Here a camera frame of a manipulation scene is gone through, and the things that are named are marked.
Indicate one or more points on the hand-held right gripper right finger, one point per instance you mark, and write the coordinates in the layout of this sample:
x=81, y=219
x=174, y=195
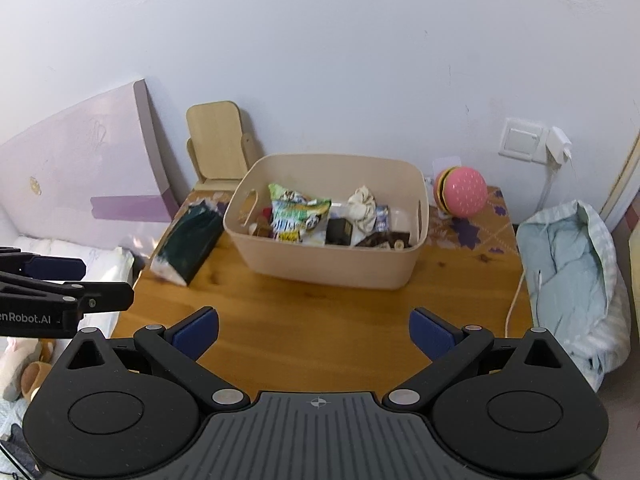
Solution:
x=425, y=327

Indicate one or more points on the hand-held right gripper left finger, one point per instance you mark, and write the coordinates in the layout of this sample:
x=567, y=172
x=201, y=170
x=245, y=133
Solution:
x=200, y=330

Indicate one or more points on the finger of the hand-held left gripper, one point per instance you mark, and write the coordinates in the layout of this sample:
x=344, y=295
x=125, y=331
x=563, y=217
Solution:
x=60, y=268
x=100, y=296

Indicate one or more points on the beige plastic storage bin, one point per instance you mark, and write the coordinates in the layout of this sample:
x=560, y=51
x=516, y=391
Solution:
x=320, y=265

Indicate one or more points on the black box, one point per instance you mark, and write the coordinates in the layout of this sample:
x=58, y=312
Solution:
x=340, y=232

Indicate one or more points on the white cloth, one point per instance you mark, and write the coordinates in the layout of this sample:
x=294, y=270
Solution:
x=362, y=202

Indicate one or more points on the white pillow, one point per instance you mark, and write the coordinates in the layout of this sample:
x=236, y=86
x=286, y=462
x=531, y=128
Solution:
x=105, y=260

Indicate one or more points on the plush toy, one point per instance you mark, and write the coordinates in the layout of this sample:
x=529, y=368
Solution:
x=15, y=365

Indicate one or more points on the dark green tissue pack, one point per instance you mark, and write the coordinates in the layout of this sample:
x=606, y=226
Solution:
x=195, y=240

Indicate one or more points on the dark brown snack packet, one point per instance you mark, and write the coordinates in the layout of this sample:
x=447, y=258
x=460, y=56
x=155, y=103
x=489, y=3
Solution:
x=382, y=239

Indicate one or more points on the wooden desk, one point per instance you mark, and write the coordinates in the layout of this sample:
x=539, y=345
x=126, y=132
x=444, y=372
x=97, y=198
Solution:
x=300, y=320

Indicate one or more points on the purple board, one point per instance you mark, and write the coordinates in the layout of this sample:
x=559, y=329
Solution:
x=75, y=160

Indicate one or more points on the small blue carton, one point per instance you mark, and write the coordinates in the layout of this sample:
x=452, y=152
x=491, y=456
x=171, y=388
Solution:
x=382, y=217

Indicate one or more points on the pink burger toy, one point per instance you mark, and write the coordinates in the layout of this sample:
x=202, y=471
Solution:
x=462, y=192

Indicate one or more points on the light blue blanket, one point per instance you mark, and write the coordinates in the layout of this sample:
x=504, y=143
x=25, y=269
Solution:
x=575, y=260

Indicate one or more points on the wooden stand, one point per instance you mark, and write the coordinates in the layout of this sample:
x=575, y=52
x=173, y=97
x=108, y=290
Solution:
x=215, y=135

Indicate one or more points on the white charger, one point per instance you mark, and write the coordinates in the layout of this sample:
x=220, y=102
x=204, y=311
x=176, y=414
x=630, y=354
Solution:
x=557, y=145

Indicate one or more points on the white wall switch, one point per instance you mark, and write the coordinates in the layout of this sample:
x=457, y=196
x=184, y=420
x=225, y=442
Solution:
x=520, y=140

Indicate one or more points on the cream door frame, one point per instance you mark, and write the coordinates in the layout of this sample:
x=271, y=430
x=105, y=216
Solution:
x=622, y=180

